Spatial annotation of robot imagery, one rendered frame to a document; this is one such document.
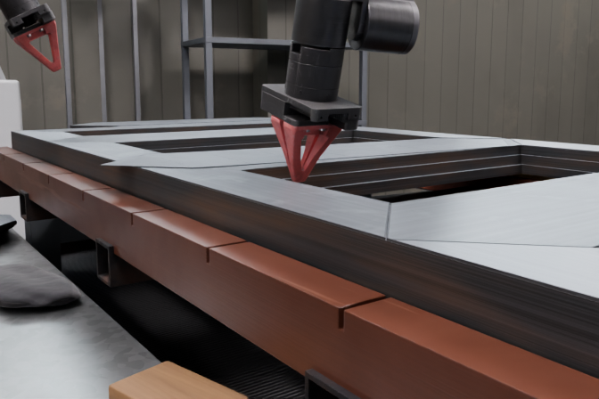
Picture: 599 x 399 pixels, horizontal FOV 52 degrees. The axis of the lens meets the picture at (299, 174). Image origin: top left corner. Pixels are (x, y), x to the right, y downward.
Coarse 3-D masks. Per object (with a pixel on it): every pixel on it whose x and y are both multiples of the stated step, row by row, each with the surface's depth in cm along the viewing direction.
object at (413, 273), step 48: (48, 144) 113; (144, 144) 114; (192, 144) 119; (240, 144) 125; (144, 192) 76; (192, 192) 65; (288, 240) 51; (336, 240) 45; (384, 240) 41; (384, 288) 42; (432, 288) 38; (480, 288) 35; (528, 288) 32; (528, 336) 33; (576, 336) 30
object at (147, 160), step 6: (138, 156) 88; (144, 156) 88; (150, 156) 88; (126, 162) 81; (132, 162) 81; (138, 162) 81; (144, 162) 81; (150, 162) 81; (156, 162) 81; (162, 162) 81; (168, 162) 81; (174, 162) 81
